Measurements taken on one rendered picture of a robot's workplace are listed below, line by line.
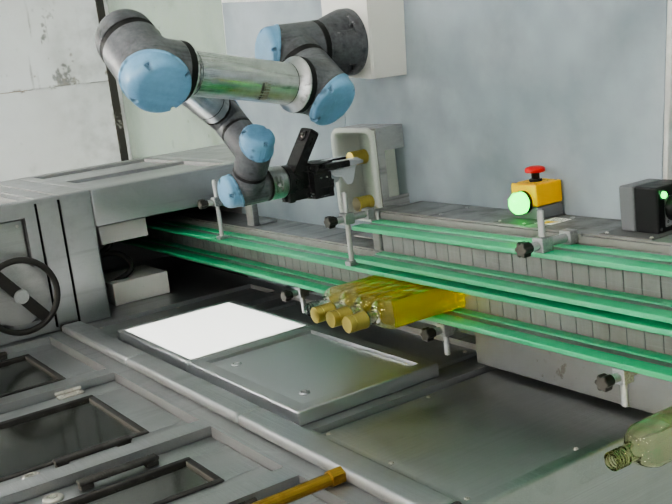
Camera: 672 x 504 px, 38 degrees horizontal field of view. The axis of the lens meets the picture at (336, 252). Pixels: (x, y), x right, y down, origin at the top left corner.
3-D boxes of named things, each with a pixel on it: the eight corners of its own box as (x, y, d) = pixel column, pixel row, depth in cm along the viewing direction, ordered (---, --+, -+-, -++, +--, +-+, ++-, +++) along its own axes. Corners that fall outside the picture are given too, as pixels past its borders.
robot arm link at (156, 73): (334, 46, 210) (111, 11, 173) (371, 86, 202) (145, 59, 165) (311, 91, 216) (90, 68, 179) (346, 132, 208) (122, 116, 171)
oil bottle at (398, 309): (448, 302, 206) (367, 327, 194) (446, 276, 204) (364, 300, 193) (466, 306, 201) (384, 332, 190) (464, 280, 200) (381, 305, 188)
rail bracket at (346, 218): (373, 257, 225) (328, 269, 218) (365, 186, 221) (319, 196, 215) (380, 259, 222) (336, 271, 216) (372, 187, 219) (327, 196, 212)
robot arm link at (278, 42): (304, 9, 215) (251, 15, 208) (336, 43, 208) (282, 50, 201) (293, 54, 223) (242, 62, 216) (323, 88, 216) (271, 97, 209)
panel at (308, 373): (232, 309, 271) (118, 340, 253) (230, 298, 270) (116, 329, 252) (440, 376, 197) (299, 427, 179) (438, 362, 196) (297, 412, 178)
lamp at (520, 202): (517, 212, 191) (505, 215, 189) (515, 190, 190) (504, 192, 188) (533, 214, 187) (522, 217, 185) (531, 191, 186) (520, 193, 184)
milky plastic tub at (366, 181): (367, 211, 246) (339, 218, 241) (357, 123, 241) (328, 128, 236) (410, 216, 231) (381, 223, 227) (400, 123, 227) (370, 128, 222)
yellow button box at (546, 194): (539, 211, 196) (513, 218, 192) (536, 174, 194) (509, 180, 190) (565, 213, 190) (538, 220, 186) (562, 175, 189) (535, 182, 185)
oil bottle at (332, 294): (398, 292, 220) (320, 315, 209) (396, 268, 219) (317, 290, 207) (414, 295, 215) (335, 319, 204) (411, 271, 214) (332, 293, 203)
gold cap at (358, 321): (371, 319, 188) (353, 324, 186) (367, 331, 190) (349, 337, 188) (361, 307, 190) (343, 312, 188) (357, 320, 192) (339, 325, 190)
